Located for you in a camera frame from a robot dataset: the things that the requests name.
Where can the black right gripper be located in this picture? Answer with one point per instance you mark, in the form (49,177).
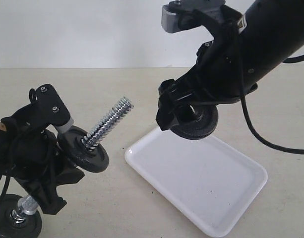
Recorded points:
(219,76)

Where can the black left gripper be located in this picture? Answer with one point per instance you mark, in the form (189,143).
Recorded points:
(39,166)

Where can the chrome dumbbell bar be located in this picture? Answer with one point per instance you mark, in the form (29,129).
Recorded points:
(93,138)

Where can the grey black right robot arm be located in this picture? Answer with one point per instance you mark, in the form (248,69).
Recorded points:
(276,25)

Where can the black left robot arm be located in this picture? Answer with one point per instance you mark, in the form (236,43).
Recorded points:
(4,127)

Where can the black weight plate on bar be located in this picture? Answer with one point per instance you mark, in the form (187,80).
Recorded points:
(93,160)

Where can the white rectangular tray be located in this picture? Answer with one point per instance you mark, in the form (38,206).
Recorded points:
(207,180)

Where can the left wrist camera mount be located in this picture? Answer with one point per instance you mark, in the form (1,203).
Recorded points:
(45,108)

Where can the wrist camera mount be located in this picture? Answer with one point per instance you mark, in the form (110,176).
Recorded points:
(182,15)
(45,108)

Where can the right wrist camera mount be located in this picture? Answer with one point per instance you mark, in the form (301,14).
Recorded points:
(182,15)

